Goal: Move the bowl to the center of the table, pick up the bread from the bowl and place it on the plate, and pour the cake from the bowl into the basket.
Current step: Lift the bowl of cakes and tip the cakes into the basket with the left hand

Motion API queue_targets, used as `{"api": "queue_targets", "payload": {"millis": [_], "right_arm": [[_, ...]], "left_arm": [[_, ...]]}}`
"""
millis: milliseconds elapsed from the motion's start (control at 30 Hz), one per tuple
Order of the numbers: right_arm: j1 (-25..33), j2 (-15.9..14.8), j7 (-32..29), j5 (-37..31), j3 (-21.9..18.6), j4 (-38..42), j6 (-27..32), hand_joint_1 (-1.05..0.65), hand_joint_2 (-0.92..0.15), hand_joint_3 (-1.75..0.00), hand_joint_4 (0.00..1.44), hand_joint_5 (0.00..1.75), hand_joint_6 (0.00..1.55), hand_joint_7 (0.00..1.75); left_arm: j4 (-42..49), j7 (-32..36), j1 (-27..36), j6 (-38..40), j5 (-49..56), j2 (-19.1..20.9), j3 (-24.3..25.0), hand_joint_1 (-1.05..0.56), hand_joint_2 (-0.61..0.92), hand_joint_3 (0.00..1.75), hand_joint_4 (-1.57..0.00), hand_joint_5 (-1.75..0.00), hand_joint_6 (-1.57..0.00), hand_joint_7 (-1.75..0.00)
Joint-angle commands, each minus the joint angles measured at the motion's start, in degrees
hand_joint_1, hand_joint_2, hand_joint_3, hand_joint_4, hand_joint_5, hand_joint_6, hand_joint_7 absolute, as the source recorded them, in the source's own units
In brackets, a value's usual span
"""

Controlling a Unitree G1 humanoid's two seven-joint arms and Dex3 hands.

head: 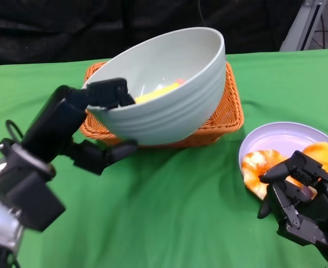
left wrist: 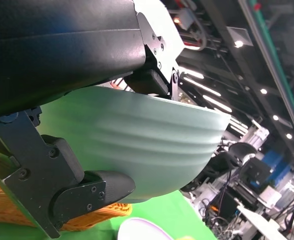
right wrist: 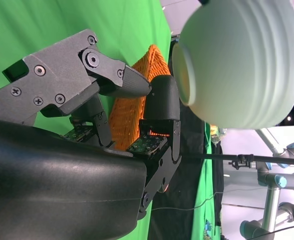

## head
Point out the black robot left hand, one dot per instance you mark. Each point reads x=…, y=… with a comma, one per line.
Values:
x=52, y=123

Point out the grey round bowl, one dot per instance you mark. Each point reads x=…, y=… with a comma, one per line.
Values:
x=166, y=117

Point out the lavender round plate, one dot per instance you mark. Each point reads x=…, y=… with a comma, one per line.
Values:
x=278, y=136

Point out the yellow cream cake slice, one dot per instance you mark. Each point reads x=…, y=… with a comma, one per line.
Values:
x=152, y=95

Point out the red striped cake slice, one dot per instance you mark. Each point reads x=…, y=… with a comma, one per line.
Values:
x=180, y=81

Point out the orange wicker basket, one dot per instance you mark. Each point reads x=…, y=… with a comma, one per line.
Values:
x=230, y=111

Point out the black backdrop cloth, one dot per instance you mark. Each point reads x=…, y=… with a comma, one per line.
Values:
x=68, y=28

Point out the green tablecloth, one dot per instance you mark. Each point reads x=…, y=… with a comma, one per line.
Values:
x=166, y=209

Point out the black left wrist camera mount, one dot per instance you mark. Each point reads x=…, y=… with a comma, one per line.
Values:
x=38, y=201

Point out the grey metal frame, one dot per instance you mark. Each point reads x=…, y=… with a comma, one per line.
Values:
x=299, y=30

